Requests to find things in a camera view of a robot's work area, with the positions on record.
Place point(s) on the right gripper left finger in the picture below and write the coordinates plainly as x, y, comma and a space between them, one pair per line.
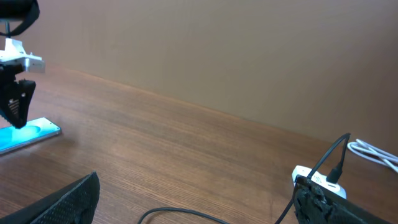
75, 203

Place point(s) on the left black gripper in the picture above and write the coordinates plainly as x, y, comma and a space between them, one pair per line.
15, 96

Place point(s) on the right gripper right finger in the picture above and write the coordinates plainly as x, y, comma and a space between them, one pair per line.
315, 204

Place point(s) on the turquoise screen smartphone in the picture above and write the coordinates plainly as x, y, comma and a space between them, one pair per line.
34, 131

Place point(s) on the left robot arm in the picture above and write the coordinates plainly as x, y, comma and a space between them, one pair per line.
27, 12

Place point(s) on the white power strip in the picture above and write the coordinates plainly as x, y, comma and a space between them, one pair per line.
319, 179

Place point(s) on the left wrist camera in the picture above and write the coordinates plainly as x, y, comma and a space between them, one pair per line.
14, 54

